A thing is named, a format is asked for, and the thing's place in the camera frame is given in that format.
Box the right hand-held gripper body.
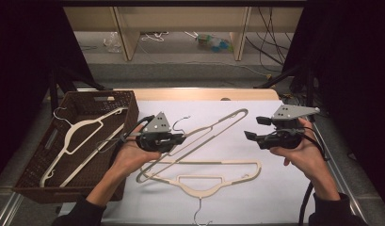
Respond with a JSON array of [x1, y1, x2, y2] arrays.
[[257, 105, 321, 151]]

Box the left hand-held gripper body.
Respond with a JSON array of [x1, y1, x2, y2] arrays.
[[136, 112, 178, 154]]

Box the clear plastic bag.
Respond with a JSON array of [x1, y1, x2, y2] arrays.
[[103, 31, 122, 54]]

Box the brown woven basket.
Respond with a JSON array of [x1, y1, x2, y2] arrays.
[[12, 89, 140, 204]]

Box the hanging black cables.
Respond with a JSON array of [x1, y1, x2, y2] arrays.
[[245, 6, 296, 73]]

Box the white table mat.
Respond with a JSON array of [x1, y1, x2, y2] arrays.
[[56, 99, 332, 225]]

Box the light wooden shelf unit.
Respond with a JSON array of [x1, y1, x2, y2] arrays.
[[63, 6, 304, 62]]

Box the white cord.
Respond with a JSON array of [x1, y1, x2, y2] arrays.
[[140, 30, 170, 43]]

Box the black metal stand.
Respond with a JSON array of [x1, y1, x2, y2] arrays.
[[254, 59, 317, 124], [48, 62, 107, 118]]

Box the right hand-held gripper black cable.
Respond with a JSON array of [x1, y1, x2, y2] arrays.
[[297, 125, 331, 226]]

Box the bundle of black floor cables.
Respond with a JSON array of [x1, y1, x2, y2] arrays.
[[280, 91, 314, 109]]

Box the hand-held gripper black cable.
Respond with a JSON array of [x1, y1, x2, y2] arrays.
[[108, 115, 155, 165], [297, 125, 331, 226]]

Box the dark curtain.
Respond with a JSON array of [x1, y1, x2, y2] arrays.
[[0, 0, 97, 186], [282, 0, 385, 208]]

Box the person's left hand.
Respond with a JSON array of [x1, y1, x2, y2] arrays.
[[113, 123, 162, 180]]

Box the person's right hand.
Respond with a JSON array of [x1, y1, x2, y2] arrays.
[[269, 118, 330, 182]]

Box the left hand-held gripper black cable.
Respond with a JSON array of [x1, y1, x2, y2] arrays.
[[108, 115, 155, 165]]

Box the metal floor rail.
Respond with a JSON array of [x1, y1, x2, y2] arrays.
[[301, 112, 370, 226], [0, 191, 24, 226]]

